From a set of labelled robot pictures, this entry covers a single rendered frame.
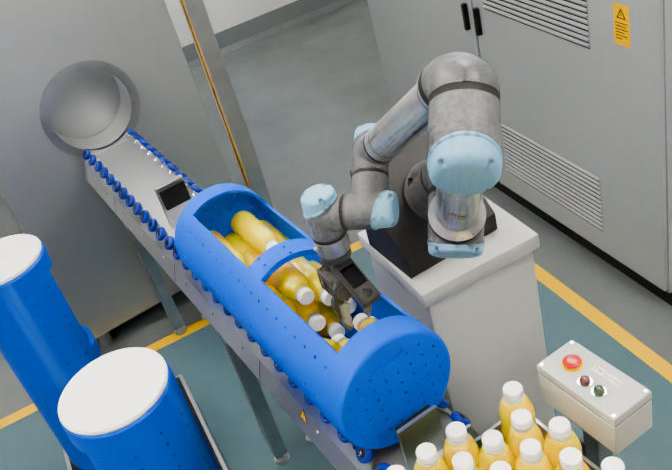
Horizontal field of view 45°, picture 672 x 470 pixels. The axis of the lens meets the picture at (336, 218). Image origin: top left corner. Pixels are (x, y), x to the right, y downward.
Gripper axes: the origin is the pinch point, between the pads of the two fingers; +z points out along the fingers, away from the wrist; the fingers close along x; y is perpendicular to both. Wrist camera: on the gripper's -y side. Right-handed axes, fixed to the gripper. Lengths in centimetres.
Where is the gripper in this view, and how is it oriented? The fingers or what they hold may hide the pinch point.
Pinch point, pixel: (360, 322)
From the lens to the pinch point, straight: 186.7
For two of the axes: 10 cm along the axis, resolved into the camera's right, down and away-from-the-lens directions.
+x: -8.2, 4.8, -3.3
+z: 2.4, 7.9, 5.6
